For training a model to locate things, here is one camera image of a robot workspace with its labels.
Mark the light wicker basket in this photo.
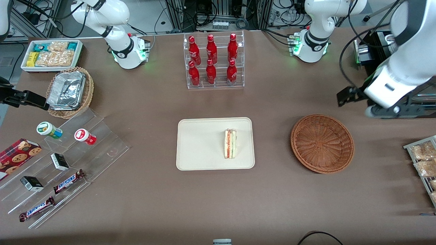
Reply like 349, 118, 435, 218
46, 66, 94, 119

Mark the silver box with green light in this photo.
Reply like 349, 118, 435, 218
354, 39, 371, 65

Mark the white plastic snack bin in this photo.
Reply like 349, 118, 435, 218
20, 39, 84, 74

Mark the Snickers chocolate bar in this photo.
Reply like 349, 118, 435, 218
19, 196, 56, 222
53, 169, 85, 194

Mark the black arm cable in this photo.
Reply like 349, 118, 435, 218
339, 0, 395, 93

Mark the red chocolate chip cookie box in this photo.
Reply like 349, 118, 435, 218
0, 138, 42, 181

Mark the cream rectangular tray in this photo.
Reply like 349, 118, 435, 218
176, 117, 255, 170

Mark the red cola bottle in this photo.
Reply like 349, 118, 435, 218
188, 36, 201, 66
227, 60, 238, 85
228, 33, 238, 63
188, 61, 201, 86
206, 59, 217, 85
206, 34, 218, 64

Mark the black food warmer appliance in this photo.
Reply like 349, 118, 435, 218
370, 30, 436, 119

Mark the brown round wicker basket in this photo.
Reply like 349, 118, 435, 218
291, 114, 355, 175

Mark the small black carton box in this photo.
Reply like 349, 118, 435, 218
50, 153, 69, 171
20, 176, 44, 192

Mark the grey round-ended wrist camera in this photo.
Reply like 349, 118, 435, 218
365, 104, 402, 118

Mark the small clear cracker bag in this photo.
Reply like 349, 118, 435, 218
48, 42, 68, 53

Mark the clear acrylic bottle rack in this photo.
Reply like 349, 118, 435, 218
183, 31, 245, 89

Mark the large clear cracker bag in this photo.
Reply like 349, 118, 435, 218
36, 51, 74, 67

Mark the grey wire rack tray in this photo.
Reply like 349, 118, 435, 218
404, 135, 436, 208

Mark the clear acrylic tiered shelf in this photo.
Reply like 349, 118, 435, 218
0, 107, 130, 229

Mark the black looped cable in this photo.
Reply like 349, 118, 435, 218
296, 231, 344, 245

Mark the triangle sandwich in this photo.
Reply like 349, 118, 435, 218
224, 128, 238, 159

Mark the red lidded yogurt cup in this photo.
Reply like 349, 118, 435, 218
74, 129, 97, 146

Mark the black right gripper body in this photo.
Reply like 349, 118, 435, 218
0, 77, 24, 107

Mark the green lidded sunflower cup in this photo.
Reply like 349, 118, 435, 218
36, 121, 63, 139

